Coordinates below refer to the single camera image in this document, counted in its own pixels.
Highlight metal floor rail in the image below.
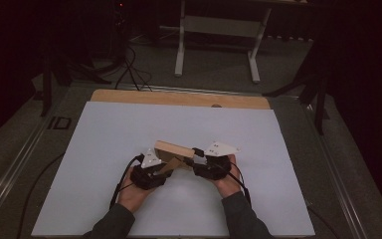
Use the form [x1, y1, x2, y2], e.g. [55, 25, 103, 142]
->
[0, 96, 64, 230]
[299, 99, 371, 239]
[68, 80, 301, 99]

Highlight person's left hand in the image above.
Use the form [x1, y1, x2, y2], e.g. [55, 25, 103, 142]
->
[117, 166, 157, 213]

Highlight white table mat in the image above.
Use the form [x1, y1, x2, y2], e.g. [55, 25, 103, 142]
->
[30, 100, 316, 238]

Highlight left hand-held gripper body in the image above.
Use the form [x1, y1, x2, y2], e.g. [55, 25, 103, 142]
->
[130, 147, 172, 191]

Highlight right hand-held gripper black cable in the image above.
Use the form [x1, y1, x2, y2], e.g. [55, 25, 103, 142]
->
[223, 162, 341, 239]

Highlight white desk frame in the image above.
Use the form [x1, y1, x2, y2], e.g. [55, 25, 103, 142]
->
[158, 0, 275, 84]

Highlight wooden picture frame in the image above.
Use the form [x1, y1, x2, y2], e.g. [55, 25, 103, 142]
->
[153, 139, 197, 176]

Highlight black floor socket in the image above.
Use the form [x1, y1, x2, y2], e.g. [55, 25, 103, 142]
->
[48, 116, 73, 130]

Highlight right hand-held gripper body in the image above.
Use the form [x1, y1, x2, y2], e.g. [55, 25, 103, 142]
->
[193, 141, 241, 181]

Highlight person's right hand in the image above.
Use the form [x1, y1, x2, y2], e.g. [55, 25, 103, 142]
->
[213, 154, 246, 199]

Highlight dark equipment stand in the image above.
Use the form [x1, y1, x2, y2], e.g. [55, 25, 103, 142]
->
[110, 0, 130, 68]

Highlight black tripod stand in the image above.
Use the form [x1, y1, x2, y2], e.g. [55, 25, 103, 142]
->
[39, 43, 112, 118]
[263, 43, 331, 135]

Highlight black floor cables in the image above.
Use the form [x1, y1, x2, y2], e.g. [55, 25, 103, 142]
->
[113, 44, 154, 93]

